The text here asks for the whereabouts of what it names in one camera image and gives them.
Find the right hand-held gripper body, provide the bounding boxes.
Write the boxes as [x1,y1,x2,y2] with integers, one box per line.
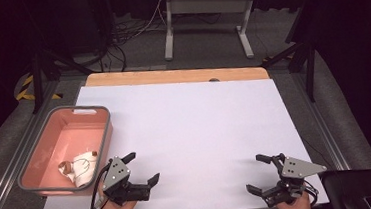
[259,149,331,209]

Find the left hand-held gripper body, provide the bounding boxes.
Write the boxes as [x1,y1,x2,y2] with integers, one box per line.
[99,153,153,207]

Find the person's right hand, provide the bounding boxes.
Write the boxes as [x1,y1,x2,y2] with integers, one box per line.
[274,191,313,209]

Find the crumpled white paper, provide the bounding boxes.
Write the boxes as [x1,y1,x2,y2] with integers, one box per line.
[56,150,102,190]

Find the white table mat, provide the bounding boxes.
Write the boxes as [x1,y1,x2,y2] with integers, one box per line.
[29,67,330,209]

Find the pink bin with grey rim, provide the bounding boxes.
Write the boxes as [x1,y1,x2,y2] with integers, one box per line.
[11,102,119,201]

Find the black tripod stand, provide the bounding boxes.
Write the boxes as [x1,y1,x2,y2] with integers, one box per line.
[23,0,97,115]
[257,0,322,106]

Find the yellow and black hazard tape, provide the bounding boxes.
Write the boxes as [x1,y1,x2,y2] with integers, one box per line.
[13,72,63,103]

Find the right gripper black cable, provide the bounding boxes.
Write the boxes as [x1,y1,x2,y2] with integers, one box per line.
[301,177,321,209]

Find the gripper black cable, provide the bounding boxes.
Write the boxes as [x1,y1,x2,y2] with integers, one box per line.
[80,164,115,209]
[301,177,321,209]

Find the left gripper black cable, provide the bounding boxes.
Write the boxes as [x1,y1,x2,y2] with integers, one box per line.
[80,164,115,209]

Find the aluminium rail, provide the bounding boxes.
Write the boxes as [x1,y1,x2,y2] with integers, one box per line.
[291,70,350,174]
[0,81,69,209]

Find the black floor cables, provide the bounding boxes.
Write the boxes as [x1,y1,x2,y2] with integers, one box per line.
[100,15,172,74]

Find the white floor cable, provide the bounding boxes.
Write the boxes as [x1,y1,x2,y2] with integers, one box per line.
[124,0,171,40]

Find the white metal desk frame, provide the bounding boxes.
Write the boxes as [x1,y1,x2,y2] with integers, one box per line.
[159,0,261,66]

